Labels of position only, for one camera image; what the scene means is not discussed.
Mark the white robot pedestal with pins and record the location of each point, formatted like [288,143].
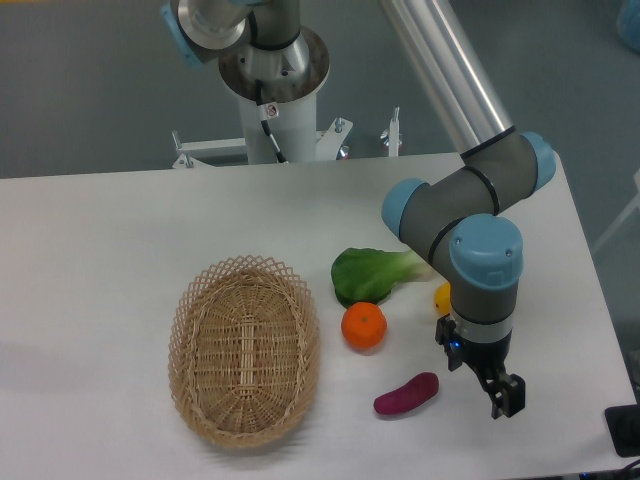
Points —
[276,93]

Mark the white frame right edge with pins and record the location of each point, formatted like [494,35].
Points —
[630,208]

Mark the light blue object top right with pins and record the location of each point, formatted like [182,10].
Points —
[628,23]

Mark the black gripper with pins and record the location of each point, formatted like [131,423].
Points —
[507,392]

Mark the orange mandarin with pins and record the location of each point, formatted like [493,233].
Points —
[363,325]

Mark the oval wicker basket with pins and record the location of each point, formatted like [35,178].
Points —
[244,352]

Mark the purple sweet potato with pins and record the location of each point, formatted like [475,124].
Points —
[413,394]

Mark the green bok choy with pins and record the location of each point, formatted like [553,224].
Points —
[370,275]

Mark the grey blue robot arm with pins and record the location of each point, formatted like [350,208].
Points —
[456,225]

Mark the black device at table edge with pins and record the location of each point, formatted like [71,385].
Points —
[623,426]

